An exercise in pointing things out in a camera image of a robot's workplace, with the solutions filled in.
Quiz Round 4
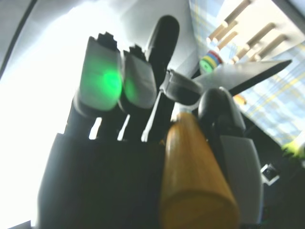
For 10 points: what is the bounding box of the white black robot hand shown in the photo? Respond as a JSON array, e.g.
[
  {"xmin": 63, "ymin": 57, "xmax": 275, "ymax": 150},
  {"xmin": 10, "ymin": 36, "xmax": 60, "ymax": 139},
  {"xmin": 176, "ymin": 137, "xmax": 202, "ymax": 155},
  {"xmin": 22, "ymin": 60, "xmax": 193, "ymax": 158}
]
[{"xmin": 35, "ymin": 15, "xmax": 265, "ymax": 229}]

